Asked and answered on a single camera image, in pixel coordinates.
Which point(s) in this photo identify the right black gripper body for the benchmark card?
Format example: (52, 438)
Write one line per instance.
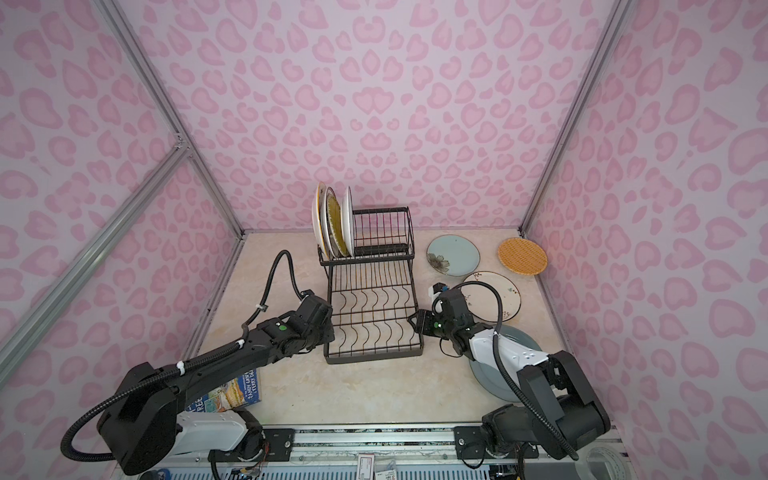
(438, 326)

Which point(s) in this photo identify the grey blue plate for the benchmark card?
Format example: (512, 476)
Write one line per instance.
(518, 350)

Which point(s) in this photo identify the white plate black rings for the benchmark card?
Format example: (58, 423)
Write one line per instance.
(348, 219)

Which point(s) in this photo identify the green woven bamboo tray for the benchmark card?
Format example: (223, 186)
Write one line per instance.
(333, 213)

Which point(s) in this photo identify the star plate yellow rim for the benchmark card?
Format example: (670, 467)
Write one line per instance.
(317, 222)

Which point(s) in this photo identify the white plate orange sunburst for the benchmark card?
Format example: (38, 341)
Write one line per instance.
(325, 229)

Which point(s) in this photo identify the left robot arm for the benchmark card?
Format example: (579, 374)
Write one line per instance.
(140, 429)

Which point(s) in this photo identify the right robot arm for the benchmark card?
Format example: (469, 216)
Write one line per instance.
(557, 407)

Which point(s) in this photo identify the white plate small drawings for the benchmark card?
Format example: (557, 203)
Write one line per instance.
(482, 303)

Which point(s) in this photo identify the pale blue flower plate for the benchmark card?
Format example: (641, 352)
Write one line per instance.
(453, 255)

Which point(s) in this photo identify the orange woven tray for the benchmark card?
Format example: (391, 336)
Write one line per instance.
(522, 256)

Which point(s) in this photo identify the white tape roll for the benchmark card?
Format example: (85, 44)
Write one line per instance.
(602, 463)

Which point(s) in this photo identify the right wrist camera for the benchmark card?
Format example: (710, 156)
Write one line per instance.
(434, 292)

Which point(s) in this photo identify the black wire dish rack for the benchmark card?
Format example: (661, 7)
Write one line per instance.
(373, 293)

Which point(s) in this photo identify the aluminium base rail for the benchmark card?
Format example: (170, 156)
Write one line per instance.
(379, 451)

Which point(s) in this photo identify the aluminium frame left diagonal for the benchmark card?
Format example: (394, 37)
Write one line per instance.
(39, 319)

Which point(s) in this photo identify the aluminium frame right post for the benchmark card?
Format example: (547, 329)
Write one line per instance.
(620, 14)

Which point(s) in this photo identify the aluminium frame post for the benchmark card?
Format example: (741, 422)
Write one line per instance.
(620, 14)
(128, 39)

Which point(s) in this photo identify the aluminium frame left post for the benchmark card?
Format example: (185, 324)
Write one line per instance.
(128, 39)

